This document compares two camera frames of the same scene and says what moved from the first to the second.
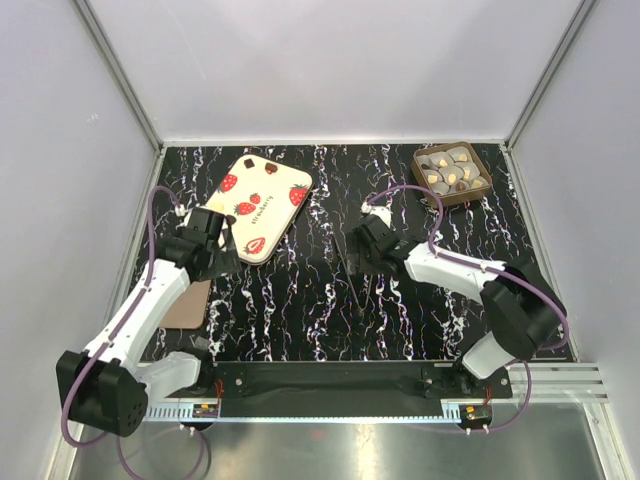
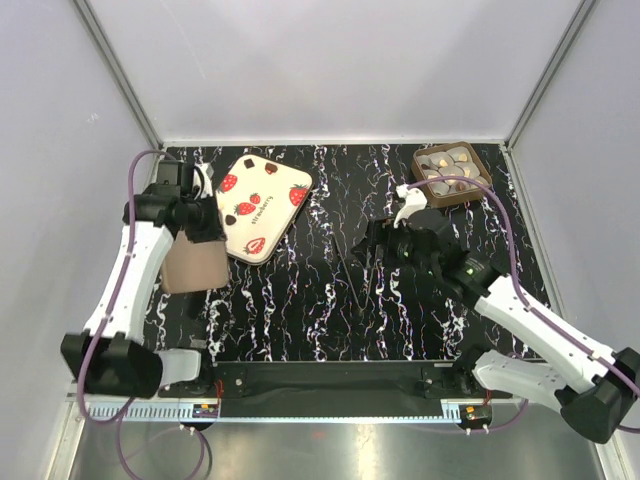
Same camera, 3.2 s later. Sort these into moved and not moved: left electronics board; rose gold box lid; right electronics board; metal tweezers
Moved: rose gold box lid
Not moved: left electronics board; right electronics board; metal tweezers
